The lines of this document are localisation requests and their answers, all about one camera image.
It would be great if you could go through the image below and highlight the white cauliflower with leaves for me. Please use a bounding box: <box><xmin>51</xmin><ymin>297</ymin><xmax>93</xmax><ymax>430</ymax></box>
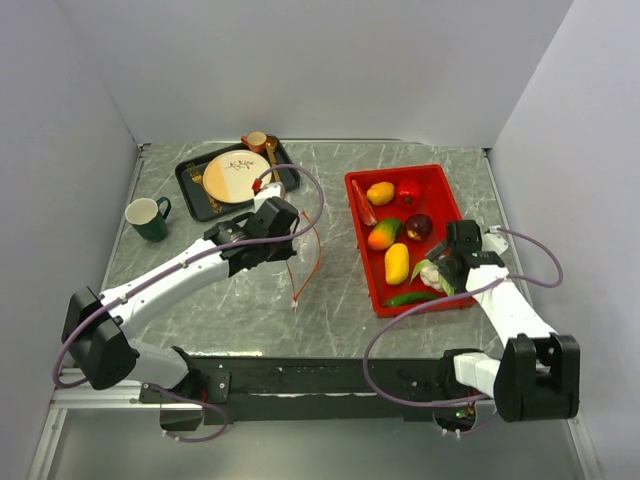
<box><xmin>410</xmin><ymin>259</ymin><xmax>455</xmax><ymax>296</ymax></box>

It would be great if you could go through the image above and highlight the dark red apple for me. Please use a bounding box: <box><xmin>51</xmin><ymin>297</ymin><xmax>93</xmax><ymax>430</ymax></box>
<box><xmin>403</xmin><ymin>214</ymin><xmax>433</xmax><ymax>242</ymax></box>

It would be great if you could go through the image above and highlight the yellow mango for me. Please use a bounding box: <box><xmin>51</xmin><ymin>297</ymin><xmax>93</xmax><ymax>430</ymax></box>
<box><xmin>384</xmin><ymin>243</ymin><xmax>410</xmax><ymax>286</ymax></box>

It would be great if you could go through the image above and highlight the clear zip top bag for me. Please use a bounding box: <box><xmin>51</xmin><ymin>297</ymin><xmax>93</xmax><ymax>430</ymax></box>
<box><xmin>285</xmin><ymin>226</ymin><xmax>322</xmax><ymax>313</ymax></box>

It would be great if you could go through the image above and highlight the green orange mango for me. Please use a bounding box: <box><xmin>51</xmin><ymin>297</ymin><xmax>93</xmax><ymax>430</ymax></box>
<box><xmin>367</xmin><ymin>217</ymin><xmax>403</xmax><ymax>251</ymax></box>

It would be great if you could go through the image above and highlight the red bell pepper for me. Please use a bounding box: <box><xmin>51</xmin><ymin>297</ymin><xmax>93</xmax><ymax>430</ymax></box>
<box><xmin>395</xmin><ymin>179</ymin><xmax>422</xmax><ymax>211</ymax></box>

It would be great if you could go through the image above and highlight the watermelon slice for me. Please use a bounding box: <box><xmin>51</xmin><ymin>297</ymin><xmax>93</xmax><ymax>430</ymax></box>
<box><xmin>351</xmin><ymin>180</ymin><xmax>377</xmax><ymax>227</ymax></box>

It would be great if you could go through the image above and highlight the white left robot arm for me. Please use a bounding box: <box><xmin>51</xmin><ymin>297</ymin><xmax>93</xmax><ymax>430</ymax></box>
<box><xmin>62</xmin><ymin>197</ymin><xmax>299</xmax><ymax>402</ymax></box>

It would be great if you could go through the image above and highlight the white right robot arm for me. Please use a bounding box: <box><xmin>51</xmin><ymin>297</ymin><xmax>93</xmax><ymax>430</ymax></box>
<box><xmin>427</xmin><ymin>220</ymin><xmax>581</xmax><ymax>422</ymax></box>

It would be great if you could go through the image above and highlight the red plastic bin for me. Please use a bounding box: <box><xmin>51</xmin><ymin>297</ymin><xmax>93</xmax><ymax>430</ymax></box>
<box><xmin>345</xmin><ymin>165</ymin><xmax>462</xmax><ymax>318</ymax></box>

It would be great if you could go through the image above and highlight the cream floral plate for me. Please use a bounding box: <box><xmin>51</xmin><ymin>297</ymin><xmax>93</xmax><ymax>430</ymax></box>
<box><xmin>202</xmin><ymin>150</ymin><xmax>270</xmax><ymax>204</ymax></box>

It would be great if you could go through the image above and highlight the green chili pepper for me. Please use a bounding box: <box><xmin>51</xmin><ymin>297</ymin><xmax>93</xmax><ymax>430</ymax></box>
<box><xmin>384</xmin><ymin>292</ymin><xmax>439</xmax><ymax>308</ymax></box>

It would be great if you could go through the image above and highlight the gold spoon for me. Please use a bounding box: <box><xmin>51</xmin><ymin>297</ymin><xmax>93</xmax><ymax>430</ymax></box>
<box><xmin>265</xmin><ymin>135</ymin><xmax>278</xmax><ymax>167</ymax></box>

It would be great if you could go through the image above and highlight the black serving tray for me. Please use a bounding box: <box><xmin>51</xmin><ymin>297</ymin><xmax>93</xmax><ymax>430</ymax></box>
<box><xmin>175</xmin><ymin>143</ymin><xmax>301</xmax><ymax>222</ymax></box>

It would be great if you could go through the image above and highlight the small orange cup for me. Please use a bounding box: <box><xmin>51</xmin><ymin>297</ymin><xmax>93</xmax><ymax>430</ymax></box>
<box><xmin>241</xmin><ymin>131</ymin><xmax>268</xmax><ymax>154</ymax></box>

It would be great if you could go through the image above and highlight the small yellow orange fruit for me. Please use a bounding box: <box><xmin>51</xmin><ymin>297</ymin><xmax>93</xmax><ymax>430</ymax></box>
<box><xmin>366</xmin><ymin>182</ymin><xmax>395</xmax><ymax>206</ymax></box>

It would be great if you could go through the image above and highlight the gold fork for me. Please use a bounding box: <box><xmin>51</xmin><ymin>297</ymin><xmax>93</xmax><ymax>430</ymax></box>
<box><xmin>186</xmin><ymin>162</ymin><xmax>222</xmax><ymax>214</ymax></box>

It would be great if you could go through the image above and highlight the dark green mug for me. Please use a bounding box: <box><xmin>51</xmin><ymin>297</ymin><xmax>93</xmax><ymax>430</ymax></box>
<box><xmin>124</xmin><ymin>197</ymin><xmax>172</xmax><ymax>243</ymax></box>

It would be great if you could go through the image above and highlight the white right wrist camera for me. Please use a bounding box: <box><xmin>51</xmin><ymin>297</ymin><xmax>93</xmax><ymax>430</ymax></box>
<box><xmin>481</xmin><ymin>226</ymin><xmax>509</xmax><ymax>256</ymax></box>

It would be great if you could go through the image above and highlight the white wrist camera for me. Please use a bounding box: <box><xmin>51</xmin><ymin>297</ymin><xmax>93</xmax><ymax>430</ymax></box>
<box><xmin>253</xmin><ymin>182</ymin><xmax>286</xmax><ymax>212</ymax></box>
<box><xmin>481</xmin><ymin>226</ymin><xmax>509</xmax><ymax>256</ymax></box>

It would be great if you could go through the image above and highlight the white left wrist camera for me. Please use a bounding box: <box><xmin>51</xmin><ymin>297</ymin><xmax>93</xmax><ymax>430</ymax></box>
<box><xmin>253</xmin><ymin>182</ymin><xmax>286</xmax><ymax>212</ymax></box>

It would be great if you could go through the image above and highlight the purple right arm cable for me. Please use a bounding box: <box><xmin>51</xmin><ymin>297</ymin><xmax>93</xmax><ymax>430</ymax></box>
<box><xmin>362</xmin><ymin>227</ymin><xmax>565</xmax><ymax>435</ymax></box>

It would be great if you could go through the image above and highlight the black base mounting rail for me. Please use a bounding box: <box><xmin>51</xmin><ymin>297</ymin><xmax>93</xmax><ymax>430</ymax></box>
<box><xmin>137</xmin><ymin>347</ymin><xmax>501</xmax><ymax>431</ymax></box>

